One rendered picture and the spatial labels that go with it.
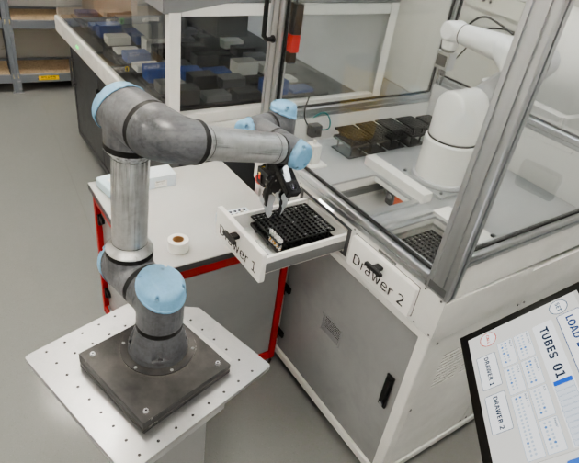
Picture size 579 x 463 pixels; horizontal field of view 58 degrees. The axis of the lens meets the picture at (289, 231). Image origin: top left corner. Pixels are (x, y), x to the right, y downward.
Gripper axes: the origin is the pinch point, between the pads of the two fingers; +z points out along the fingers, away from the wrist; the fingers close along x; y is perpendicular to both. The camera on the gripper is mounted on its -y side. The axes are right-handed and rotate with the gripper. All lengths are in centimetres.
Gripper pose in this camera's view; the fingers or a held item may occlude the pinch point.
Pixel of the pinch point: (275, 213)
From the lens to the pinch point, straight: 163.4
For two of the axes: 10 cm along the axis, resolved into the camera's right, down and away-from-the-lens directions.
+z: -1.2, 8.1, 5.7
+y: -5.4, -5.3, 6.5
